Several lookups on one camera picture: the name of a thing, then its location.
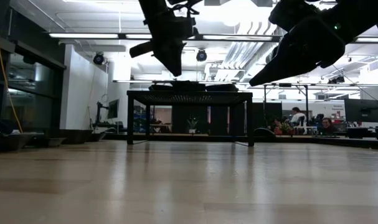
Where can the potted green plant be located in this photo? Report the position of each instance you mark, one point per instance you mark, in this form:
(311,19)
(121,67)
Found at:
(285,127)
(192,124)

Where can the rounded square black bowl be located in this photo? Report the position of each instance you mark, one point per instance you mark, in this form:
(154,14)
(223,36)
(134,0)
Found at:
(160,88)

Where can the black plastic tray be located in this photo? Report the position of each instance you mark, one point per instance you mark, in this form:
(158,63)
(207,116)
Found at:
(11,143)

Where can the square black tray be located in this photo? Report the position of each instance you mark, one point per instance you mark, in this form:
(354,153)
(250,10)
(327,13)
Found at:
(188,84)

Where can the black room divider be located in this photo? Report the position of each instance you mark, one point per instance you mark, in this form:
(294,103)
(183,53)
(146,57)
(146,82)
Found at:
(220,119)

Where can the black table edge frame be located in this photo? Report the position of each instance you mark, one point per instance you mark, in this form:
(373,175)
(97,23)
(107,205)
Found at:
(300,139)

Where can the black monitor on stand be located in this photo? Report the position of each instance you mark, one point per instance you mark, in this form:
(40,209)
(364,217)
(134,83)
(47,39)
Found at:
(113,109)

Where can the person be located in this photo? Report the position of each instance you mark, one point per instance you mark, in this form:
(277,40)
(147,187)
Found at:
(327,125)
(297,115)

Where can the black ceiling spotlight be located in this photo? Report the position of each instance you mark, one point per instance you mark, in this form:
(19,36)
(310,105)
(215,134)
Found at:
(201,55)
(336,80)
(98,58)

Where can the white wall sign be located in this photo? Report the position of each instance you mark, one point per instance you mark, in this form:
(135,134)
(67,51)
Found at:
(337,107)

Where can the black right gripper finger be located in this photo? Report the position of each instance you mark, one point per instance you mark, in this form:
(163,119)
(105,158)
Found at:
(285,68)

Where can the large wavy square black bowl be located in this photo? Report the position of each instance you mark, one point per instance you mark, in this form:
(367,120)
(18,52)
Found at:
(223,88)

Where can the black perforated metal shelf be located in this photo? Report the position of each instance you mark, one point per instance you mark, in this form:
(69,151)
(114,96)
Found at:
(188,93)

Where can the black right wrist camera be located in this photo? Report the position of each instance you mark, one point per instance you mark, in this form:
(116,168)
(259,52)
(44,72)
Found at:
(291,12)

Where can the small black plastic bowl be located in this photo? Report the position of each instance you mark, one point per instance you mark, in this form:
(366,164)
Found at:
(97,137)

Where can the black computer monitor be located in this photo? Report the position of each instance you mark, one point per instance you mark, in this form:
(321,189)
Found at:
(362,110)

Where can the black metal gantry frame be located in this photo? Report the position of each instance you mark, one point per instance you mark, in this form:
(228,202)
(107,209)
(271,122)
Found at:
(307,102)

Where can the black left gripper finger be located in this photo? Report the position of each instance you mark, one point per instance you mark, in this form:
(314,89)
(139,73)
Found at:
(174,62)
(140,49)

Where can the overhead LED light bar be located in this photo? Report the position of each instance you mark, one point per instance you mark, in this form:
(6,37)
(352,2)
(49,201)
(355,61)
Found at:
(83,36)

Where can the black chair back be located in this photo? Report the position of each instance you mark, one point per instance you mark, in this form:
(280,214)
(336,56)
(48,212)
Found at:
(265,133)

